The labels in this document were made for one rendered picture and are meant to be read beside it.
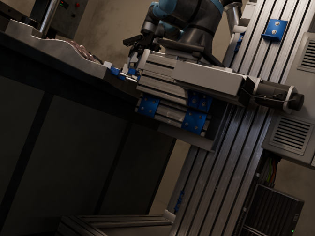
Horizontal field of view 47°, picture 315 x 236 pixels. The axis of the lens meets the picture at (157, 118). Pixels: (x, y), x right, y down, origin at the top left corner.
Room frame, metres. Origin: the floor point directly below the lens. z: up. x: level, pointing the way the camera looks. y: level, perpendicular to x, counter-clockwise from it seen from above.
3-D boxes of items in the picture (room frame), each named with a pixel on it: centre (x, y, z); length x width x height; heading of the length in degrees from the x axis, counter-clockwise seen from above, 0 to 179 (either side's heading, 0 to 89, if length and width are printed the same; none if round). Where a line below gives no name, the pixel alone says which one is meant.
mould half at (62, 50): (1.66, 0.49, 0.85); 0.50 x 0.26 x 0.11; 79
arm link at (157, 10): (1.76, 0.16, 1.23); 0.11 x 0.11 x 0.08; 17
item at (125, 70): (1.84, 0.19, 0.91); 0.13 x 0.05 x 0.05; 62
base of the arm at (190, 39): (1.50, -0.04, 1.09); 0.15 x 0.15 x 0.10
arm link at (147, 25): (1.85, 0.20, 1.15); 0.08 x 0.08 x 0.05
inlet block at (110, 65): (1.57, 0.23, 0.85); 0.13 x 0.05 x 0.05; 79
